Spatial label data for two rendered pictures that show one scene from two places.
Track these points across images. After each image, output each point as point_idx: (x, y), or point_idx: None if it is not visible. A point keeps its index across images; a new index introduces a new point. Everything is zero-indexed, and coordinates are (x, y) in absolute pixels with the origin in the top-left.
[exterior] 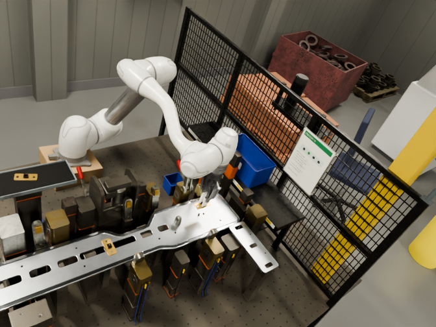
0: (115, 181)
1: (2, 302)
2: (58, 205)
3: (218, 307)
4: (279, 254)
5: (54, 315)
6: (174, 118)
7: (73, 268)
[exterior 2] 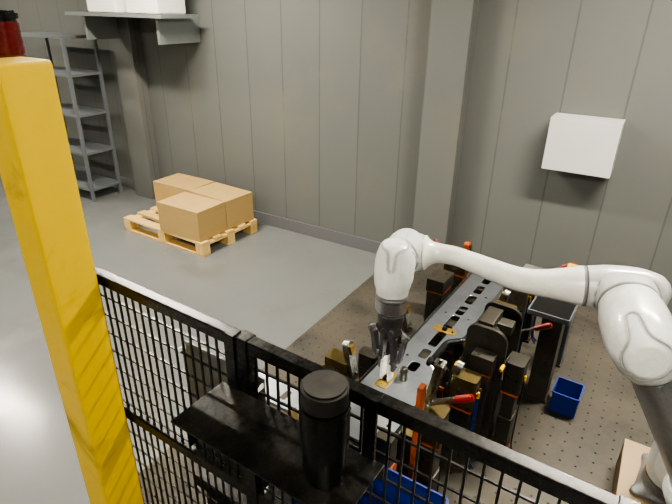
0: (493, 313)
1: (467, 281)
2: (585, 446)
3: None
4: None
5: None
6: (480, 255)
7: (451, 308)
